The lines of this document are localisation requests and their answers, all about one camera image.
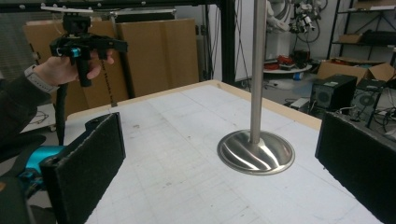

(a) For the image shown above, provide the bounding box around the white grid mat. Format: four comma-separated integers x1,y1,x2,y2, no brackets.
64,83,385,224

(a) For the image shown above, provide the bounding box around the round white table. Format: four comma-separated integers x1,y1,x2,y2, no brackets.
262,63,313,76

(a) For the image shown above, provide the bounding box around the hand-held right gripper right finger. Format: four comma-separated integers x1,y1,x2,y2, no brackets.
315,111,396,224

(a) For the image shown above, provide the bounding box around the grey wristwatch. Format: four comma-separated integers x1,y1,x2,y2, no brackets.
23,64,60,94

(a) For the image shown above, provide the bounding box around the white electronic box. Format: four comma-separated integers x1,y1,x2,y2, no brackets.
289,97,311,110

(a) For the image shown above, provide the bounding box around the black perforated bar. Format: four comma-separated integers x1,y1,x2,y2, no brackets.
100,60,119,108

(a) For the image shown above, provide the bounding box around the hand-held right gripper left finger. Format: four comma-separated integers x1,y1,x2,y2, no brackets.
38,111,127,224

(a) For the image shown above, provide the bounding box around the open low cardboard box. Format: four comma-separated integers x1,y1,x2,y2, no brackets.
317,57,396,83

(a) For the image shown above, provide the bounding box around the black shelf rack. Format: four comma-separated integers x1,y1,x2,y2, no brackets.
326,0,396,63

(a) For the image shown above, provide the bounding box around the black computer tower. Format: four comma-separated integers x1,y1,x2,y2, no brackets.
350,78,389,123
310,74,359,112

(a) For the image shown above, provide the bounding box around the steel utensil stand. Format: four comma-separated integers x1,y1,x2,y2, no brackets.
217,0,296,176

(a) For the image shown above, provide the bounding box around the small cardboard box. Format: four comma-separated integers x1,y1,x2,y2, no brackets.
338,33,364,44

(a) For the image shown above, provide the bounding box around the red cable coil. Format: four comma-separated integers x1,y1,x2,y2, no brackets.
264,54,295,71

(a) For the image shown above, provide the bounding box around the black case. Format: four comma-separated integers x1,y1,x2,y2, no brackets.
361,29,396,47

